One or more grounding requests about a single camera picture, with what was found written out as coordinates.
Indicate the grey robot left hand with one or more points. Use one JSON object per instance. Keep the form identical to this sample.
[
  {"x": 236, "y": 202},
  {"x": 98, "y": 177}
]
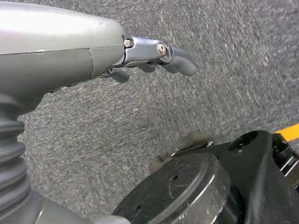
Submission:
[{"x": 58, "y": 46}]

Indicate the robot left arm ribbed sleeve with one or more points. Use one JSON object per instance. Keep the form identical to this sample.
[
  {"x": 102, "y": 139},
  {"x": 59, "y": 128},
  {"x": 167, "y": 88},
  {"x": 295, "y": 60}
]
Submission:
[{"x": 11, "y": 160}]

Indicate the yellow floor tape marking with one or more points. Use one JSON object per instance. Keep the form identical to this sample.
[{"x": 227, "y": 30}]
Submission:
[{"x": 289, "y": 133}]

